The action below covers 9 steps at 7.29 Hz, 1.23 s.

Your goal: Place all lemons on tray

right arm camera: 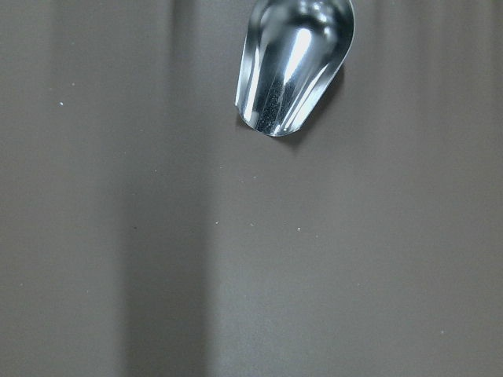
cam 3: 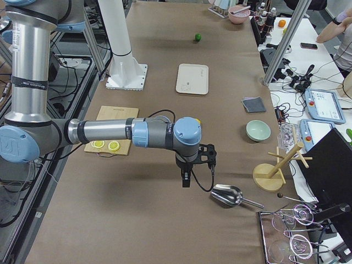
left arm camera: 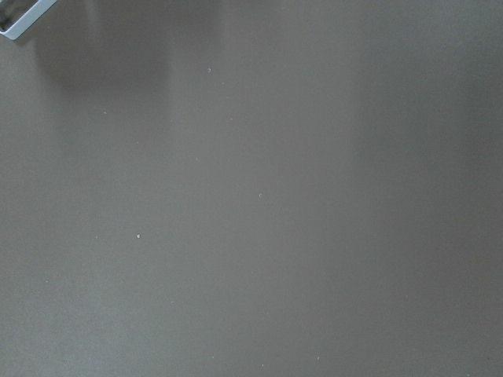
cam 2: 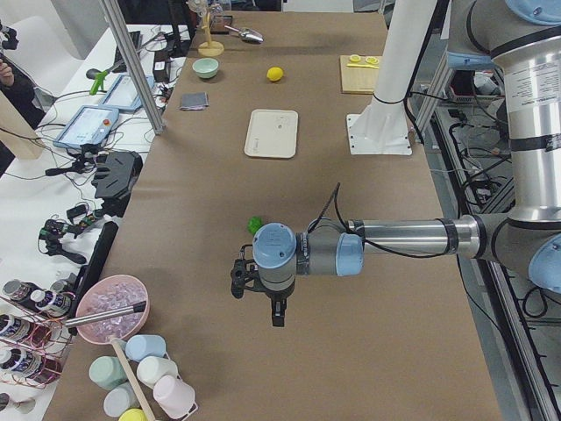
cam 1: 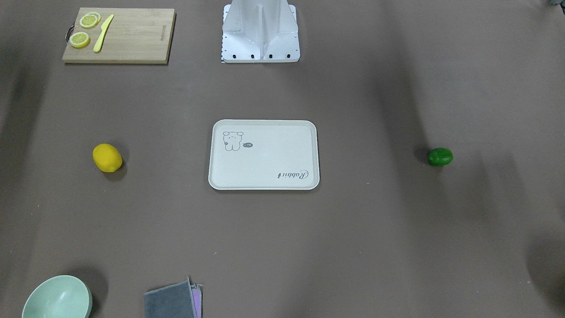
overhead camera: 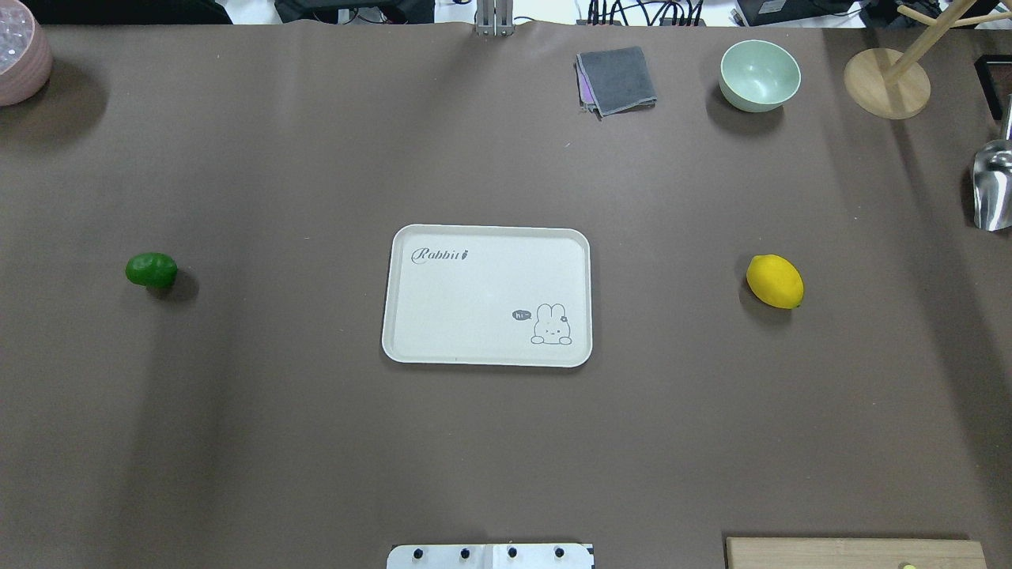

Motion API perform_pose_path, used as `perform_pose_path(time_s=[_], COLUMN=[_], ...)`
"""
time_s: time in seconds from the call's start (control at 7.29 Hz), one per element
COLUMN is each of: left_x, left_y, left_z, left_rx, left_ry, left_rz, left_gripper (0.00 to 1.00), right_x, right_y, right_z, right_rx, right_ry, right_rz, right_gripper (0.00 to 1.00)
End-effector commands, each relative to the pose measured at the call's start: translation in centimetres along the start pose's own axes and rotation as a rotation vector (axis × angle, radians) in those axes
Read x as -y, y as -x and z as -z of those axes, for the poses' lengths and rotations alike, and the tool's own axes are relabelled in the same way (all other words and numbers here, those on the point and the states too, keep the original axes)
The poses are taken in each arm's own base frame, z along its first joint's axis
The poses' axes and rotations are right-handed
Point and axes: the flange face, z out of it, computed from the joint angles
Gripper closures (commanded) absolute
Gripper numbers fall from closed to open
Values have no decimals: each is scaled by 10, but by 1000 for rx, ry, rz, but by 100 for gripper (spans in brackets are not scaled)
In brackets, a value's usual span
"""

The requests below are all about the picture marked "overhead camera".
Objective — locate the bamboo cutting board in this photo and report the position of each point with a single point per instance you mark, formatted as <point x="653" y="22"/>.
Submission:
<point x="807" y="552"/>

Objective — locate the black framed object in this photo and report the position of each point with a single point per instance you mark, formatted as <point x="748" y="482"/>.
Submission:
<point x="994" y="73"/>

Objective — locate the cream rabbit print tray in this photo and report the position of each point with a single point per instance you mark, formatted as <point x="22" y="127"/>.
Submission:
<point x="489" y="295"/>

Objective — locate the pink ribbed bowl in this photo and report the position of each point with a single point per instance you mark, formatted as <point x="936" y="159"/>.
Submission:
<point x="26" y="58"/>

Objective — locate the mint green bowl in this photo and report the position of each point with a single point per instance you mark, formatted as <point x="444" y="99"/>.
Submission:
<point x="758" y="76"/>

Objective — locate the metal camera pole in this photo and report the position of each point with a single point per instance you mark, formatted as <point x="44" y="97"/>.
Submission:
<point x="494" y="18"/>

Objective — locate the wooden mug stand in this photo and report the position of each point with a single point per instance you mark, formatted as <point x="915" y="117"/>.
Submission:
<point x="891" y="84"/>

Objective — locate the purple folded cloth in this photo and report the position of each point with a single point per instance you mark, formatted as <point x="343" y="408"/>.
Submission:
<point x="587" y="99"/>

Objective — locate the metal scoop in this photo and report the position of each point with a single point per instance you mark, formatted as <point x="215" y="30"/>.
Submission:
<point x="991" y="178"/>

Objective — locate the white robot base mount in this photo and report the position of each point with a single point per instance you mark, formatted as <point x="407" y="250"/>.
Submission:
<point x="502" y="555"/>

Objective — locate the yellow lemon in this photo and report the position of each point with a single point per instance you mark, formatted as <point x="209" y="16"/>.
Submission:
<point x="775" y="281"/>

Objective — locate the grey folded cloth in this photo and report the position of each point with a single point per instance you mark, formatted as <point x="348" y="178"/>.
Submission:
<point x="619" y="80"/>

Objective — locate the green lime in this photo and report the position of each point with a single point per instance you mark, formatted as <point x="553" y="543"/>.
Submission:
<point x="151" y="270"/>

